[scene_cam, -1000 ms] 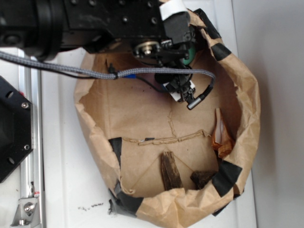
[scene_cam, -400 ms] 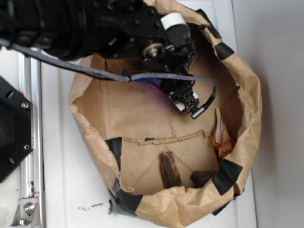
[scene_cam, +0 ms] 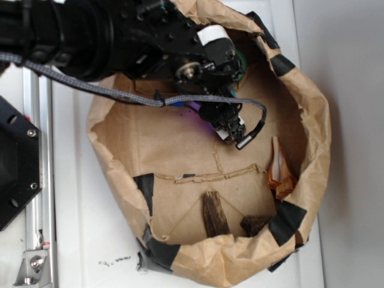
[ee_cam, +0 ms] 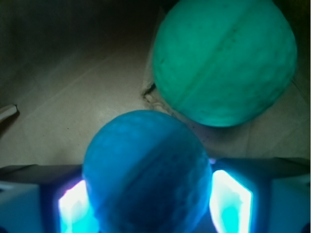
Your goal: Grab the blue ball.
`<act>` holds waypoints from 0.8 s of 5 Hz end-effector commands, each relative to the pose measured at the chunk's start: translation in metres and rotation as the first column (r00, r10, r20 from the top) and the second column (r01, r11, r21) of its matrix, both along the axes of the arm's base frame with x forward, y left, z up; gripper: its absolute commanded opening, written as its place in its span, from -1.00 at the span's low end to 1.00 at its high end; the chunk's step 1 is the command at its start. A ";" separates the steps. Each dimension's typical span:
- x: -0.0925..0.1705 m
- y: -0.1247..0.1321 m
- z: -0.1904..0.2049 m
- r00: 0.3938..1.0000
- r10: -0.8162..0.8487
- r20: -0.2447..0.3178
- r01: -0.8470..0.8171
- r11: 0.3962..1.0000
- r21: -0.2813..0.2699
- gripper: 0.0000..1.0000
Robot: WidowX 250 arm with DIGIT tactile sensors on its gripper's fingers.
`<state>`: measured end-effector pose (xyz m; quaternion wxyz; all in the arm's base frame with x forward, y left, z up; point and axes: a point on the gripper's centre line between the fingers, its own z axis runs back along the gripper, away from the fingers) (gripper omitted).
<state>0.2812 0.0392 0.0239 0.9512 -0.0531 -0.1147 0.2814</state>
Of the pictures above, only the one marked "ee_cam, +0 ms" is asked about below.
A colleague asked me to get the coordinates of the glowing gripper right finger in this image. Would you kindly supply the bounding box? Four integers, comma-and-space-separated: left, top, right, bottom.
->
209, 158, 311, 233

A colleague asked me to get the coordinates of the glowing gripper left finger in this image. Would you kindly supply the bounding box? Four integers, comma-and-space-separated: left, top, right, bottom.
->
0, 165, 99, 233

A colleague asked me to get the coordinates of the blue dimpled ball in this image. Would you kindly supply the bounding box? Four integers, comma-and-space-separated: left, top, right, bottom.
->
83, 110, 212, 233

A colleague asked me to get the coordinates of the green dimpled ball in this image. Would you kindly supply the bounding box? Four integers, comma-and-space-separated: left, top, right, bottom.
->
152, 0, 297, 127

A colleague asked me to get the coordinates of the brown paper bag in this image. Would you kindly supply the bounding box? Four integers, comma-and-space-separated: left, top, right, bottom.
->
0, 0, 311, 166

